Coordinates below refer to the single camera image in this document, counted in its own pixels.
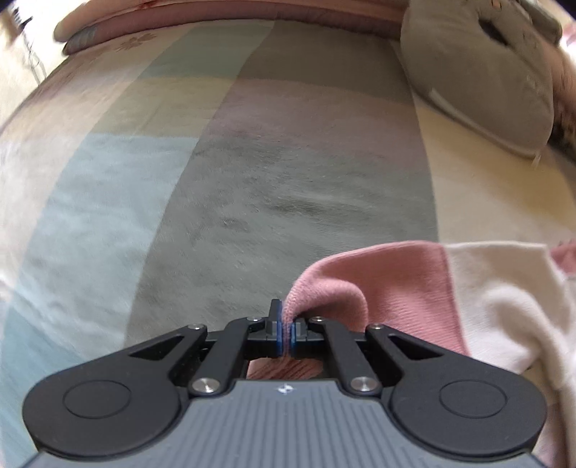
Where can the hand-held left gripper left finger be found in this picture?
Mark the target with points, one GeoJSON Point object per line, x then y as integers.
{"type": "Point", "coordinates": [279, 335]}

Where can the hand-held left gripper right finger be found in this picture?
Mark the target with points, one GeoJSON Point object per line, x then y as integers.
{"type": "Point", "coordinates": [293, 335]}

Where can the pink and white knit sweater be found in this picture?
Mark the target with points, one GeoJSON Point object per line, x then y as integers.
{"type": "Point", "coordinates": [405, 288]}

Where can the grey cat-face cushion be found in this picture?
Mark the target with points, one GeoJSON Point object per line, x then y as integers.
{"type": "Point", "coordinates": [477, 76]}

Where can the long pink bolster pillow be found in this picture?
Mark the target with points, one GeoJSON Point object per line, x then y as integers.
{"type": "Point", "coordinates": [225, 11]}

